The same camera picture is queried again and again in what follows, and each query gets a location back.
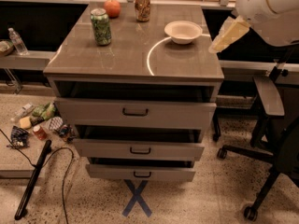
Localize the white paper bowl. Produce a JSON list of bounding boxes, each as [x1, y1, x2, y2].
[[164, 21, 203, 45]]

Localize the bowl on left shelf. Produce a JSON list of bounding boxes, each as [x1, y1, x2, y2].
[[0, 40, 14, 57]]

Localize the plastic bottle on floor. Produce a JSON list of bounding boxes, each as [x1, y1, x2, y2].
[[10, 103, 34, 122]]

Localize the bottom drawer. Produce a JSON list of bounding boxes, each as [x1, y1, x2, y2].
[[86, 164, 195, 182]]

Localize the yellow sponge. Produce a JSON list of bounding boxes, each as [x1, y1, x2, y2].
[[20, 117, 32, 129]]

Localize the black stick on floor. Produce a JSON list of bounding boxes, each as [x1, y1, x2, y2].
[[14, 140, 51, 220]]

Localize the middle drawer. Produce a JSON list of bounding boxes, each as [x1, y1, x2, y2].
[[73, 139, 204, 161]]

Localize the black office chair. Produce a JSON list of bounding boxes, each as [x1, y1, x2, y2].
[[217, 45, 299, 221]]

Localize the top drawer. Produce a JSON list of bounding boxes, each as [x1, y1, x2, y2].
[[55, 98, 216, 130]]

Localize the red apple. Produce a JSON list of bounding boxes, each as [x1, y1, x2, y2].
[[104, 0, 121, 18]]

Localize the black cable on floor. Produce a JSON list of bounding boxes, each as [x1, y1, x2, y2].
[[0, 128, 76, 224]]

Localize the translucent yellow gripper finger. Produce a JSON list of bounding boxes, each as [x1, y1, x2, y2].
[[208, 16, 250, 53]]

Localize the red can on floor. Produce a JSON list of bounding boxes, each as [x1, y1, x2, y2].
[[33, 125, 47, 140]]

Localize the drawer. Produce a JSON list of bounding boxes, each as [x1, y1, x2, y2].
[[73, 139, 204, 161], [86, 164, 195, 182], [55, 98, 216, 130]]

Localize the green soda can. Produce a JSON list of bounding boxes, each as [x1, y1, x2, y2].
[[91, 8, 111, 46]]

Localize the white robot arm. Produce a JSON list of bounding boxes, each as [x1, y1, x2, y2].
[[209, 0, 299, 53]]

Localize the blue chip bag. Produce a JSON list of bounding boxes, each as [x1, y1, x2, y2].
[[8, 126, 29, 148]]

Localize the grey drawer cabinet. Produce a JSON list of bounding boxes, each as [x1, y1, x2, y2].
[[44, 4, 224, 169]]

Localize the green snack bag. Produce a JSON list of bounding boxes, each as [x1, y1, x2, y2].
[[32, 103, 56, 120]]

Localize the brown soda can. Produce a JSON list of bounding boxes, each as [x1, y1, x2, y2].
[[135, 0, 150, 21]]

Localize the clear water bottle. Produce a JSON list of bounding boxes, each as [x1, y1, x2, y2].
[[8, 28, 29, 55]]

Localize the white patterned packet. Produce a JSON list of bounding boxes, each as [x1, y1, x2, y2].
[[48, 117, 63, 131]]

